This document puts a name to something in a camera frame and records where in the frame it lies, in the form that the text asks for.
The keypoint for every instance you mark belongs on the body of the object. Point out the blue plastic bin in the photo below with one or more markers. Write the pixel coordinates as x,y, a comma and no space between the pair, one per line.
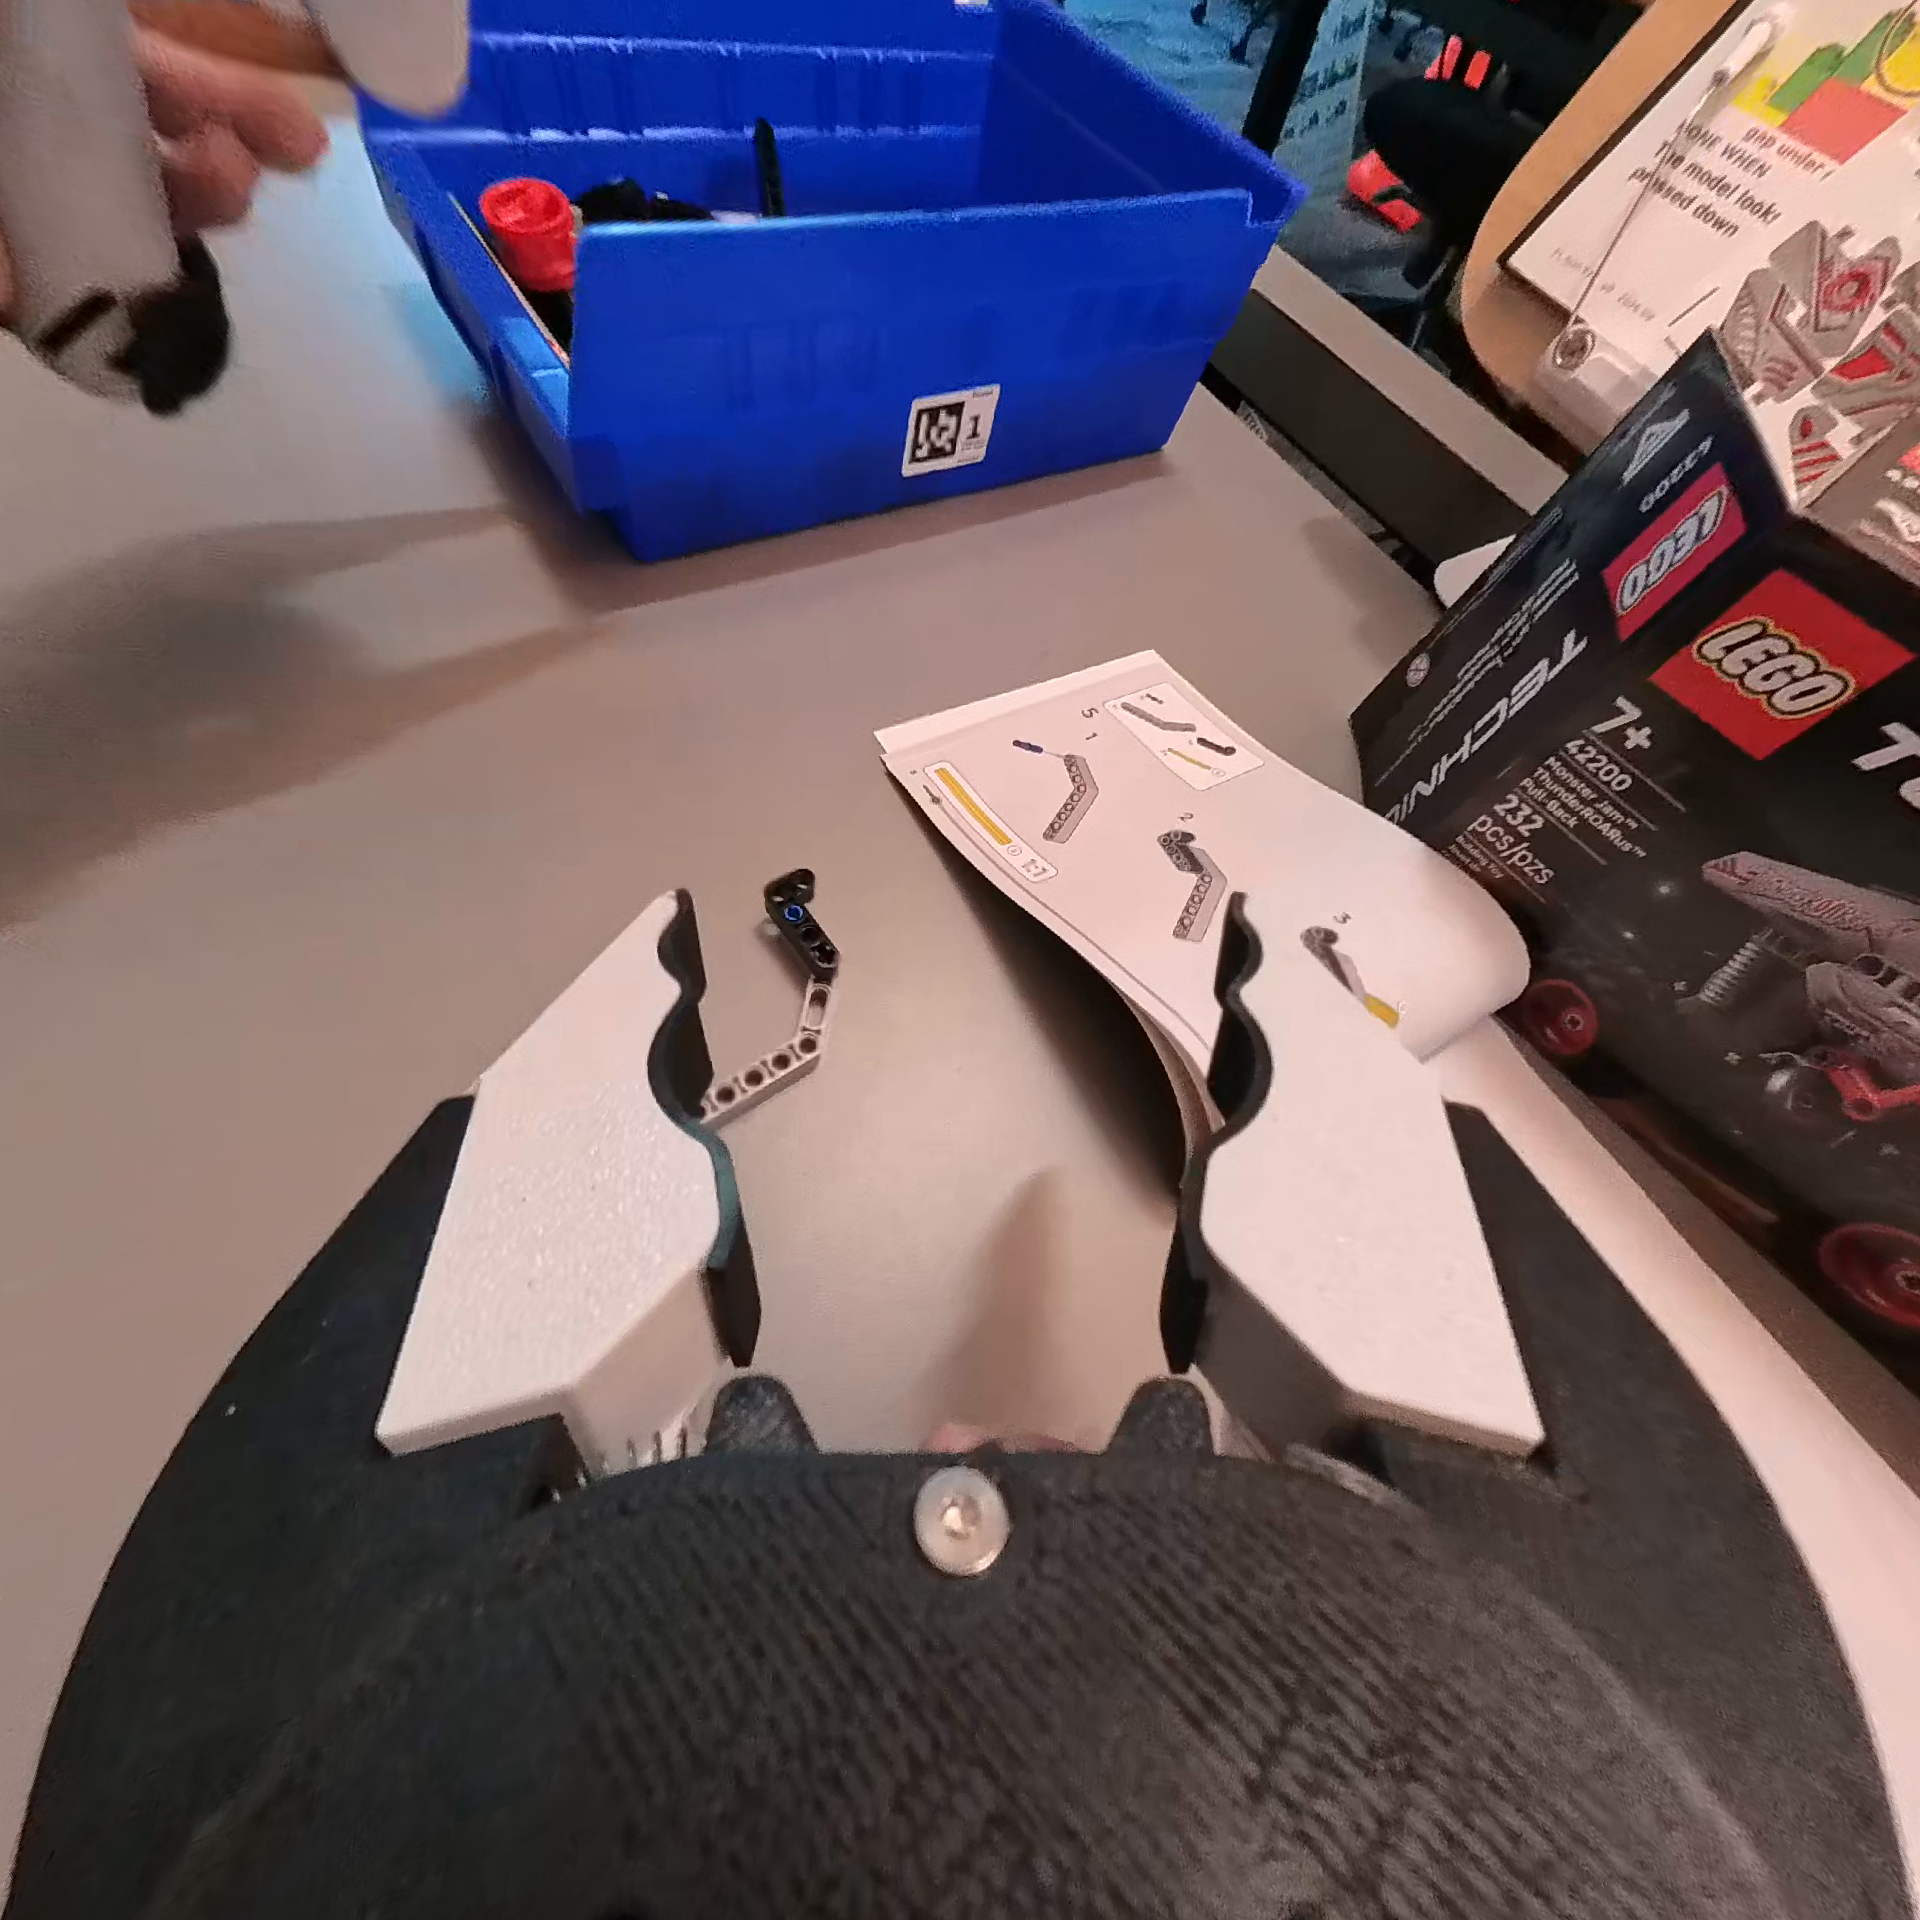
841,302

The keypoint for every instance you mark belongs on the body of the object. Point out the grey desk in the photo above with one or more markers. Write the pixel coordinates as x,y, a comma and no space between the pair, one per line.
451,721

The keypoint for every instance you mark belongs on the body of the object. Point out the white instruction booklet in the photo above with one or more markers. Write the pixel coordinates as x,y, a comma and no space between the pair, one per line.
1275,840

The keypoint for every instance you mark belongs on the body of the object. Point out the red toy wheel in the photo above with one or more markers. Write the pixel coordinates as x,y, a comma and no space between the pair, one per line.
525,226

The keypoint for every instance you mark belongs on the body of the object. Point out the black toy set box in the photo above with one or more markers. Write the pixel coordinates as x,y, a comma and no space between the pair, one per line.
1649,840

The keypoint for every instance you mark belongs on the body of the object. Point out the black toy axle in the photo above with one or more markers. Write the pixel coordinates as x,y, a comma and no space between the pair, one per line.
768,174

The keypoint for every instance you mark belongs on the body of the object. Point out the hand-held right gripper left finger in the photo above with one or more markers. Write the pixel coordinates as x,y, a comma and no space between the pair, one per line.
570,1230

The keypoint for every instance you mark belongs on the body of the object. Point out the grey and black beam assembly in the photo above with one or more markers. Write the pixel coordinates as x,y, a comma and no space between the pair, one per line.
765,1071

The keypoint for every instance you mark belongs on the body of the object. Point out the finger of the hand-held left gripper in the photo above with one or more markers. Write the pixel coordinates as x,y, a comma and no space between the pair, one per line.
395,45

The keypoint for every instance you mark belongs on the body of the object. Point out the pile of toy building parts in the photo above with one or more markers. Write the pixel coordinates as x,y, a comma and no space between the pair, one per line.
631,202

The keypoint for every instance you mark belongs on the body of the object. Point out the person's left hand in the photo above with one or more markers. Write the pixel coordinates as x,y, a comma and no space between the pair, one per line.
226,134

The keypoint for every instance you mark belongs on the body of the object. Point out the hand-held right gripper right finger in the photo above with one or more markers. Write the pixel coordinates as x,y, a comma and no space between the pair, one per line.
1349,1245

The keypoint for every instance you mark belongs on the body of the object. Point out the black metal frame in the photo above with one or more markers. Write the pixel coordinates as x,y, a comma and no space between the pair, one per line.
1289,60

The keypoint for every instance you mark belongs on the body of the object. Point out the printed instruction poster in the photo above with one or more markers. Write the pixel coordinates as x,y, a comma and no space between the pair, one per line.
1724,165

